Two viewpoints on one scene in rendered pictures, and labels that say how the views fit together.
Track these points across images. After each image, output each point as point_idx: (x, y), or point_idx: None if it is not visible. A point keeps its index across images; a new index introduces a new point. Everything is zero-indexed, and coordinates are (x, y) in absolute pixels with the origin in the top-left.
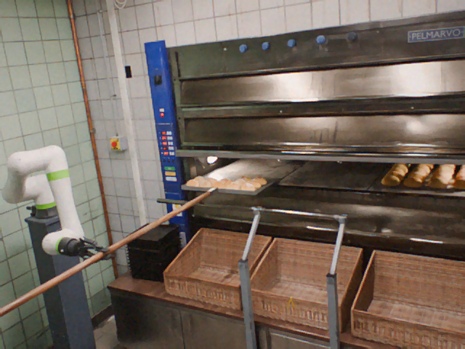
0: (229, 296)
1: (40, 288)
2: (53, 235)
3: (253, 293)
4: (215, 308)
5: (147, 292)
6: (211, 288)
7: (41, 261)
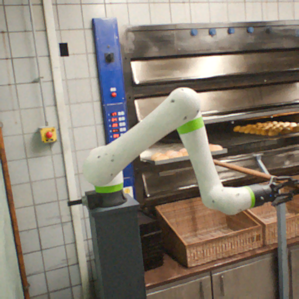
0: (251, 237)
1: None
2: (236, 188)
3: (274, 224)
4: (244, 254)
5: (170, 276)
6: (236, 237)
7: (116, 268)
